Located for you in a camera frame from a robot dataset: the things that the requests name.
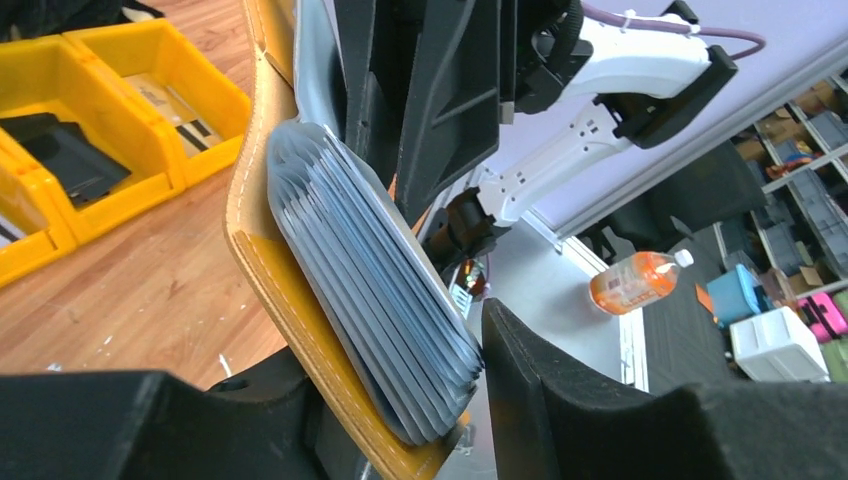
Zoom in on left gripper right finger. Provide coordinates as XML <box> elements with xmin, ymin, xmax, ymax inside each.
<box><xmin>482</xmin><ymin>298</ymin><xmax>847</xmax><ymax>479</ymax></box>

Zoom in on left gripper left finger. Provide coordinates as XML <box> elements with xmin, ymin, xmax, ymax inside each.
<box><xmin>1</xmin><ymin>349</ymin><xmax>324</xmax><ymax>479</ymax></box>

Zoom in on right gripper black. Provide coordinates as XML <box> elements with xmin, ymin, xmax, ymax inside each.
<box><xmin>334</xmin><ymin>0</ymin><xmax>593</xmax><ymax>224</ymax></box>

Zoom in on yellow leather card holder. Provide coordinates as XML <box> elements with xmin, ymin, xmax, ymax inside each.
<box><xmin>225</xmin><ymin>1</ymin><xmax>482</xmax><ymax>479</ymax></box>

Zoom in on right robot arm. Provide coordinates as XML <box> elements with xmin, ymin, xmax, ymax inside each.
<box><xmin>335</xmin><ymin>1</ymin><xmax>737</xmax><ymax>271</ymax></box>

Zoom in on tan striped cards stack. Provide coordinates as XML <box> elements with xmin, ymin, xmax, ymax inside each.
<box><xmin>124</xmin><ymin>73</ymin><xmax>221</xmax><ymax>157</ymax></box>

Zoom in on black cards stack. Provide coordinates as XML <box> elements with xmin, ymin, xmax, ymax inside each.
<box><xmin>1</xmin><ymin>112</ymin><xmax>131</xmax><ymax>207</ymax></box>

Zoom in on orange drink bottle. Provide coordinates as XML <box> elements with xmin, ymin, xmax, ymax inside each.
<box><xmin>588</xmin><ymin>249</ymin><xmax>694</xmax><ymax>316</ymax></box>

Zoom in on blue plastic container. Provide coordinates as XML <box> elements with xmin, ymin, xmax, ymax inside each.
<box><xmin>707</xmin><ymin>264</ymin><xmax>764</xmax><ymax>329</ymax></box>

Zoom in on right yellow plastic bin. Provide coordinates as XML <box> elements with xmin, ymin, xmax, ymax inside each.
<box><xmin>64</xmin><ymin>19</ymin><xmax>251</xmax><ymax>186</ymax></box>

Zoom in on yellow plastic bin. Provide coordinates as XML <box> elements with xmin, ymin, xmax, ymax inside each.
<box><xmin>64</xmin><ymin>19</ymin><xmax>251</xmax><ymax>186</ymax></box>
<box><xmin>1</xmin><ymin>199</ymin><xmax>77</xmax><ymax>287</ymax></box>
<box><xmin>1</xmin><ymin>36</ymin><xmax>186</xmax><ymax>244</ymax></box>

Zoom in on white storage box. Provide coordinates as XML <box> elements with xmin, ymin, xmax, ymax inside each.
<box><xmin>729</xmin><ymin>306</ymin><xmax>830</xmax><ymax>383</ymax></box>

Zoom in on left yellow plastic bin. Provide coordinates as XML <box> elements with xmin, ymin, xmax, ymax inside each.
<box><xmin>1</xmin><ymin>199</ymin><xmax>77</xmax><ymax>287</ymax></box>

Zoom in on middle yellow plastic bin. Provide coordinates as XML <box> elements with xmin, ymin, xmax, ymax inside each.
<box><xmin>1</xmin><ymin>36</ymin><xmax>186</xmax><ymax>244</ymax></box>

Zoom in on black floral plush blanket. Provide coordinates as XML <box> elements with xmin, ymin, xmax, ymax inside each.
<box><xmin>1</xmin><ymin>0</ymin><xmax>165</xmax><ymax>43</ymax></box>

